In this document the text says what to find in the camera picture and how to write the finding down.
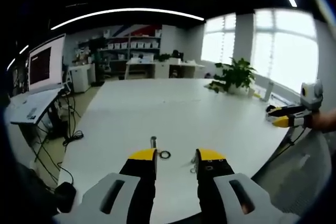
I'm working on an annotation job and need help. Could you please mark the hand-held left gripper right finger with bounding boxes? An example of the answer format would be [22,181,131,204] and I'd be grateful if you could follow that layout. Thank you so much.
[195,148,300,224]

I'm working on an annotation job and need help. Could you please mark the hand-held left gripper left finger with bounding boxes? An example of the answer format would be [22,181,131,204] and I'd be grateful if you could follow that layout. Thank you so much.
[54,148,158,224]

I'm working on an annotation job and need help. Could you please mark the grey mesh chair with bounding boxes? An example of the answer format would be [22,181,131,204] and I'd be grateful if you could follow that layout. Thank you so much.
[251,126,332,216]

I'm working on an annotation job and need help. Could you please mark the potted green plant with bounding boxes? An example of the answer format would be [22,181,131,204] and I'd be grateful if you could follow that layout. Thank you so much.
[208,57,258,95]

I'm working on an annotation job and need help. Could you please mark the white workbench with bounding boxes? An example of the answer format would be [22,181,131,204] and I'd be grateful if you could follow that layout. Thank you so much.
[124,57,206,80]

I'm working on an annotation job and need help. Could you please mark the small white cabinet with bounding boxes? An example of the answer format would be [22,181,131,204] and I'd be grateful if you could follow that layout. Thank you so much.
[68,64,96,93]

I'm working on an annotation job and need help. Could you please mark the grey side desk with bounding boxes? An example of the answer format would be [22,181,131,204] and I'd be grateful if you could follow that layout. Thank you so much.
[9,87,69,146]

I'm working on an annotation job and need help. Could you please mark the storage shelf with white bins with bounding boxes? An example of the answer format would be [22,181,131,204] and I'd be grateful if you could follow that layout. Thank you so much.
[76,24,163,78]

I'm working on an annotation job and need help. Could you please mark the large monitor screen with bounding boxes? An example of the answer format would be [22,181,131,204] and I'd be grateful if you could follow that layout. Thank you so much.
[27,34,66,93]

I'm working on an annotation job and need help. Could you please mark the black cables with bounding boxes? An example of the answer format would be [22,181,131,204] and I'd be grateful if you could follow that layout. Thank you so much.
[28,94,85,190]

